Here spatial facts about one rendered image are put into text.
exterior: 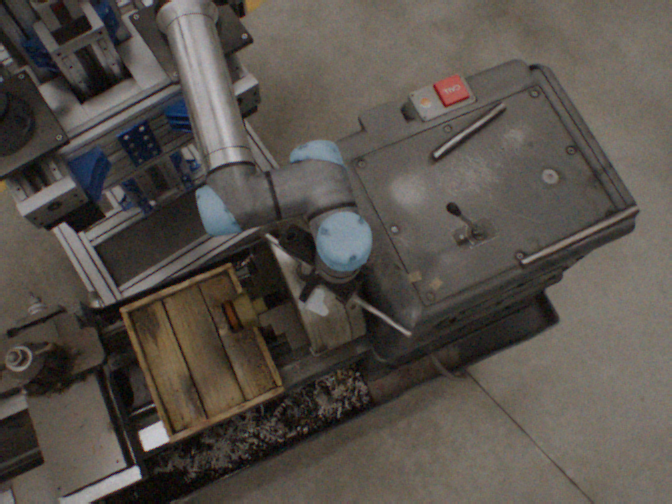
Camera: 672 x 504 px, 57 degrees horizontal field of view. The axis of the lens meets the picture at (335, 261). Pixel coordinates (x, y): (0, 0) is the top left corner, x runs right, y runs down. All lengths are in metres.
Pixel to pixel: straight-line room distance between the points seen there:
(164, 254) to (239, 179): 1.55
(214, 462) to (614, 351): 1.64
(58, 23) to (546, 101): 1.07
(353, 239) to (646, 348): 2.09
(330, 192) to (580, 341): 1.94
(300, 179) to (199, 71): 0.22
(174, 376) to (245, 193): 0.82
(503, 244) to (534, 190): 0.14
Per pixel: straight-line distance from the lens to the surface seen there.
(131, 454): 1.58
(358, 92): 2.90
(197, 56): 0.97
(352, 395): 1.90
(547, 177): 1.40
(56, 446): 1.59
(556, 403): 2.62
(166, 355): 1.62
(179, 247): 2.41
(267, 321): 1.37
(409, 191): 1.31
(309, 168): 0.89
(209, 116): 0.93
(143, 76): 1.71
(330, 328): 1.30
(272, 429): 1.86
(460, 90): 1.43
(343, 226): 0.84
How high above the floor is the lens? 2.44
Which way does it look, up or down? 73 degrees down
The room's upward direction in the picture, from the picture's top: 5 degrees clockwise
